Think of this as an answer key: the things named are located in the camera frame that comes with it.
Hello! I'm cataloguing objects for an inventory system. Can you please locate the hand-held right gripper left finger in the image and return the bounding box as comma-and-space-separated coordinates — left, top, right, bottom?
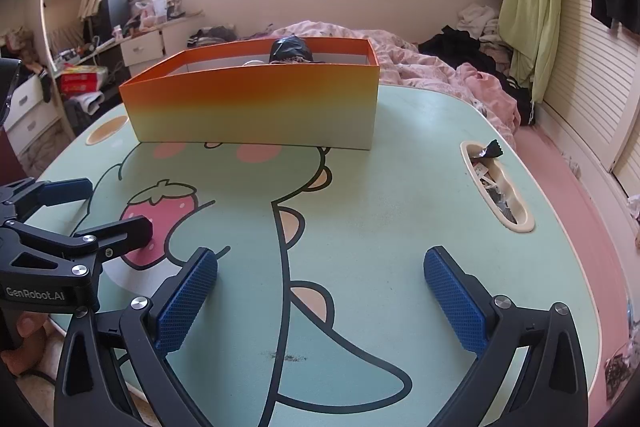
52, 247, 219, 427

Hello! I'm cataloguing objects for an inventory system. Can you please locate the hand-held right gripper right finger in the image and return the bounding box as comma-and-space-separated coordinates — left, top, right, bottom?
423, 245, 590, 427

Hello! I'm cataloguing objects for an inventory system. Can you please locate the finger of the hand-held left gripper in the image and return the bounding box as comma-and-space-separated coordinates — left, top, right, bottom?
0, 178, 94, 222
70, 216, 154, 268

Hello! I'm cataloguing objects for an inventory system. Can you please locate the orange gradient cardboard box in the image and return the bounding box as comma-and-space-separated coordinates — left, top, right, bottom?
119, 38, 381, 151

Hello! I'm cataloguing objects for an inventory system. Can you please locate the black plush toy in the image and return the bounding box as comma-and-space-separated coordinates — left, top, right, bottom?
269, 36, 315, 65

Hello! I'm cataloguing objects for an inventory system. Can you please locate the green cartoon desktop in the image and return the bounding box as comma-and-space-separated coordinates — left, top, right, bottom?
30, 84, 601, 427

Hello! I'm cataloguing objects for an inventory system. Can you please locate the person's left hand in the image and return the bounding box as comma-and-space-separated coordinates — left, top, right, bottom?
0, 311, 51, 375

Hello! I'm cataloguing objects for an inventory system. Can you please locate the white drawer cabinet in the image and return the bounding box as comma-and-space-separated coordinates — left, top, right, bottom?
2, 74, 63, 155

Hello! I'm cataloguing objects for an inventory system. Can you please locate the red cardboard box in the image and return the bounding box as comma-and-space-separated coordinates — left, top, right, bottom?
60, 66, 108, 95

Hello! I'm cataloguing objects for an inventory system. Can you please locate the black candy wrapper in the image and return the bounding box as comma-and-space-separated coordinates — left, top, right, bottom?
467, 139, 503, 159

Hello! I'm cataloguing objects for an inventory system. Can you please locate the white desk drawer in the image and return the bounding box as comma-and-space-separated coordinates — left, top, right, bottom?
121, 31, 165, 66

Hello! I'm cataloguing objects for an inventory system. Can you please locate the black monitor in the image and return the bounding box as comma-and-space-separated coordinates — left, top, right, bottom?
100, 0, 132, 40

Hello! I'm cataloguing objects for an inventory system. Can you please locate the pink quilt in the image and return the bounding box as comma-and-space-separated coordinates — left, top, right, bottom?
265, 21, 521, 138

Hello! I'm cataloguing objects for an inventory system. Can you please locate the black clothes pile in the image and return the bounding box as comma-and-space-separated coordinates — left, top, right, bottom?
419, 25, 536, 125

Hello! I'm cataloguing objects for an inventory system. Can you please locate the white slatted panel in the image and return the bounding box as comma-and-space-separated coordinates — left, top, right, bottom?
542, 0, 640, 198

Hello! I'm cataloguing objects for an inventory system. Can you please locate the white clothes pile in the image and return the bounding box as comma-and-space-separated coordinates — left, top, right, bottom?
457, 4, 501, 40

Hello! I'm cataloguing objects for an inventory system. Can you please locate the green curtain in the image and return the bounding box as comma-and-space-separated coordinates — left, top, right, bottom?
498, 0, 563, 105

